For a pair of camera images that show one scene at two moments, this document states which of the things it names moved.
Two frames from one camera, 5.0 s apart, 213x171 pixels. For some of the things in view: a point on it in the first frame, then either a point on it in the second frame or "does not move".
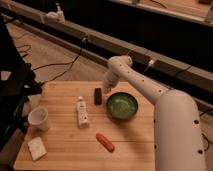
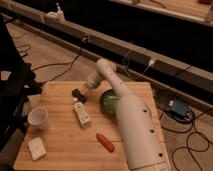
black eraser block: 97,96 → 77,94
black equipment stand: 17,84 does not move
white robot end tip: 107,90 → 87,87
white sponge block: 36,149 does not move
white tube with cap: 82,111 does not move
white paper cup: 38,118 does not move
